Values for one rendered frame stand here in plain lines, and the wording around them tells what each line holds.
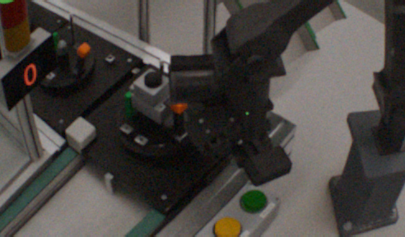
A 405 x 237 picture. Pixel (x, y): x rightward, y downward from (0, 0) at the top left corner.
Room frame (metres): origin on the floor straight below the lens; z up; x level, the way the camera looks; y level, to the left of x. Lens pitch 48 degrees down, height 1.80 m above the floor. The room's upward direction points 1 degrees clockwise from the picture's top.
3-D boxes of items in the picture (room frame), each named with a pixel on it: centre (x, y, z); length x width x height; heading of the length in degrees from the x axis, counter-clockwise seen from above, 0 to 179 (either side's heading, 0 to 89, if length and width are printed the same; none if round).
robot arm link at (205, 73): (0.58, -0.02, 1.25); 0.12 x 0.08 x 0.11; 96
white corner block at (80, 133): (0.69, 0.21, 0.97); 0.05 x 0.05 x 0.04; 53
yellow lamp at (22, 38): (0.63, 0.29, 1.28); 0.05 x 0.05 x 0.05
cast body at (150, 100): (0.72, 0.09, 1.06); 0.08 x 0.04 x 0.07; 53
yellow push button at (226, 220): (0.51, -0.04, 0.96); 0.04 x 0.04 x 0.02
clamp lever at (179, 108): (0.69, 0.04, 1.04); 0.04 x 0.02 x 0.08; 53
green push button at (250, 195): (0.57, -0.09, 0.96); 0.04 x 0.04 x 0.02
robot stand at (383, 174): (0.62, -0.33, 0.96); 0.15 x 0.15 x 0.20; 8
